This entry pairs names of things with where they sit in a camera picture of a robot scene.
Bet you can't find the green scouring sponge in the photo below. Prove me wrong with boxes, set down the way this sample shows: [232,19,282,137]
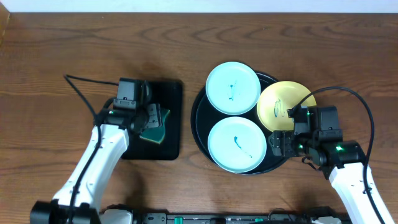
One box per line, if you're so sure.
[139,108,170,144]

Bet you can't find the light blue plate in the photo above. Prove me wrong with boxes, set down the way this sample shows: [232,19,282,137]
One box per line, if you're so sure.
[207,116,267,173]
[205,62,261,115]

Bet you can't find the yellow plate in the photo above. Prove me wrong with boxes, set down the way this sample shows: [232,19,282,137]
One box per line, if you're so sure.
[256,81,311,132]

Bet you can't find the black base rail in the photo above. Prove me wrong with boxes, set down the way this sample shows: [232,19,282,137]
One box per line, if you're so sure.
[105,207,352,224]

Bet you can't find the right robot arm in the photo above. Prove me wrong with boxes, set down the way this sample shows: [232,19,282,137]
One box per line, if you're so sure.
[269,129,394,223]

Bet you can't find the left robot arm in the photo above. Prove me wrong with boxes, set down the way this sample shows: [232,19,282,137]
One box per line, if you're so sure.
[30,104,170,223]

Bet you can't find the black rectangular tray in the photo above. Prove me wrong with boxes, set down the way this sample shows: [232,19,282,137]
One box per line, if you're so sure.
[121,80,183,161]

